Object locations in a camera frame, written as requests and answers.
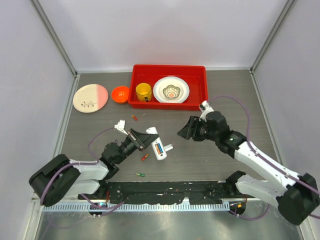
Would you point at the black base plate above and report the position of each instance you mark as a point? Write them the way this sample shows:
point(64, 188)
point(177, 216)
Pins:
point(165, 193)

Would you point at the green battery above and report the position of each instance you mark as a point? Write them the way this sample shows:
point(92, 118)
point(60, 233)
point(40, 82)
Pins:
point(140, 174)

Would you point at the aluminium front rail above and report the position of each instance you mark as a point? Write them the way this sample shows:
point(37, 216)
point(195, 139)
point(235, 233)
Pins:
point(185, 206)

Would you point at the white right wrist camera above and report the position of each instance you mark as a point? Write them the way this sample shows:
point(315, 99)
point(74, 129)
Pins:
point(205, 109)

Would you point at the blue battery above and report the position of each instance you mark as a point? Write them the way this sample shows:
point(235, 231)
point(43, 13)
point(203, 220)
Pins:
point(161, 148)

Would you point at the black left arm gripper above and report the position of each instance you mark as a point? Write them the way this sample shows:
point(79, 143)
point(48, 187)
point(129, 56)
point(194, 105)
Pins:
point(142, 140)

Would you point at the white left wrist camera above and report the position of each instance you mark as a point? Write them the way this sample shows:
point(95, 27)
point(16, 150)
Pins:
point(120, 126)

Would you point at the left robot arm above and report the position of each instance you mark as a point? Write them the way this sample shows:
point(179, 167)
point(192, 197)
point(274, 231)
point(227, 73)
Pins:
point(64, 177)

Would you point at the red orange battery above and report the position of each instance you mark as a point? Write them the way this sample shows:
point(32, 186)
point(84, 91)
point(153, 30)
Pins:
point(144, 157)

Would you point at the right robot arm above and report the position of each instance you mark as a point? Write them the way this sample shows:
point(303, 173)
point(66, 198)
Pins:
point(294, 195)

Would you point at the orange AAA battery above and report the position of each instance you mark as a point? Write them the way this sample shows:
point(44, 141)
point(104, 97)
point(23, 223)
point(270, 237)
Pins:
point(158, 148)

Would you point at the white remote control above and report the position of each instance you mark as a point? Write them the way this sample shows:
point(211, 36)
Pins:
point(153, 130)

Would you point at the yellow mug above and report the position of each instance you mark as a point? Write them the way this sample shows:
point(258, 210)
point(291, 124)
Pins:
point(143, 92)

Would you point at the pink and white plate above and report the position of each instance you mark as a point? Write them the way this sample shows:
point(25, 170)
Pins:
point(90, 98)

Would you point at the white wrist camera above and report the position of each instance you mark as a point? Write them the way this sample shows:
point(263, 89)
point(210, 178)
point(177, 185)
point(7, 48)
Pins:
point(205, 109)
point(120, 126)

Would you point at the patterned small bowl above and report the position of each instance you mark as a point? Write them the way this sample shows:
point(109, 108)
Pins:
point(171, 91)

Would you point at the white battery cover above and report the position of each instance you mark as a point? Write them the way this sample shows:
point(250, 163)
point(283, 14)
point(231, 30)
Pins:
point(168, 147)

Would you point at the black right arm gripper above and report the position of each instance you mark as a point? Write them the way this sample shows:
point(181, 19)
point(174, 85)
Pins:
point(187, 132)

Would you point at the red plastic bin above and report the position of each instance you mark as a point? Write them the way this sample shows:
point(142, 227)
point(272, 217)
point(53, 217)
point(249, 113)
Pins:
point(194, 76)

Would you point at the white plate in bin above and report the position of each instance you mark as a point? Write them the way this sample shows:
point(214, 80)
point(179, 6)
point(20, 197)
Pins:
point(164, 82)

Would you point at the orange plastic bowl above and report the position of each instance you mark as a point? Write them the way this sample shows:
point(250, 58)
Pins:
point(120, 94)

